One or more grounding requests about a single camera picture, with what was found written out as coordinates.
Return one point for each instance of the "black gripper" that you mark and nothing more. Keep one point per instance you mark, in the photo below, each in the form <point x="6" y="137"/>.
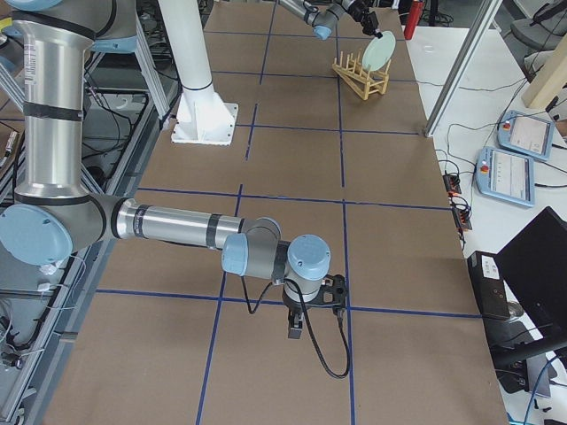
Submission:
<point x="294" y="305"/>
<point x="367" y="19"/>

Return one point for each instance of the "light green ceramic plate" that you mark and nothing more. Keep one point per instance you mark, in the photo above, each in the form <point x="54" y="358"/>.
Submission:
<point x="378" y="52"/>

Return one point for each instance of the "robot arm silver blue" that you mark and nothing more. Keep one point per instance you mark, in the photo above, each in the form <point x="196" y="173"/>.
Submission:
<point x="323" y="22"/>
<point x="54" y="215"/>

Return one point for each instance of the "wooden dish rack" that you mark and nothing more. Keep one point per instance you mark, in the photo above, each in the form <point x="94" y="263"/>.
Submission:
<point x="363" y="81"/>

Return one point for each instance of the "red cylinder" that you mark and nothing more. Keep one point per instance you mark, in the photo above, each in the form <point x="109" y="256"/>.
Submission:
<point x="414" y="16"/>

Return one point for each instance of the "orange black connector strip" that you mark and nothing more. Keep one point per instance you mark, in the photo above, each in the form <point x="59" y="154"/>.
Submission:
<point x="460" y="207"/>

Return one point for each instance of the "wooden beam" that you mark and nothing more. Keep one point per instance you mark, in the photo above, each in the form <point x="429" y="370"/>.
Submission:
<point x="549" y="79"/>

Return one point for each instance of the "white side desk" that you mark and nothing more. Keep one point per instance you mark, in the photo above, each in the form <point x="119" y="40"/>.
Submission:
<point x="492" y="84"/>

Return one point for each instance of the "far teach pendant tablet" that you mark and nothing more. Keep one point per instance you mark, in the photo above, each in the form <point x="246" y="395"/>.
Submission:
<point x="526" y="134"/>

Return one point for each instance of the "teach pendant tablet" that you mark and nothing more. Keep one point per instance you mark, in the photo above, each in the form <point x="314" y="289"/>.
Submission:
<point x="526" y="134"/>
<point x="506" y="175"/>

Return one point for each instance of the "near teach pendant tablet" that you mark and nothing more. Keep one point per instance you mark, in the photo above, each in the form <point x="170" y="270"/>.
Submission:
<point x="506" y="175"/>

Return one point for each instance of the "black power box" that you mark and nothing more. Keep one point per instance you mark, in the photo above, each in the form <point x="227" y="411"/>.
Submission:
<point x="488" y="286"/>

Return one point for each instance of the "black monitor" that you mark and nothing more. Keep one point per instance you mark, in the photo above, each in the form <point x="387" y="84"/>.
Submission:
<point x="533" y="264"/>

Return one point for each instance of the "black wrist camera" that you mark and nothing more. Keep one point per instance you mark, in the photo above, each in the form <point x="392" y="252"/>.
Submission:
<point x="333" y="292"/>

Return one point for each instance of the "aluminium frame post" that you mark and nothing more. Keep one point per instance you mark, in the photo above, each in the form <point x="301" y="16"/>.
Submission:
<point x="480" y="25"/>

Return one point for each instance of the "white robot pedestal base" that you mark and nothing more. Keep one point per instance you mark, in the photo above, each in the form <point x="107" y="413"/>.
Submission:
<point x="202" y="117"/>

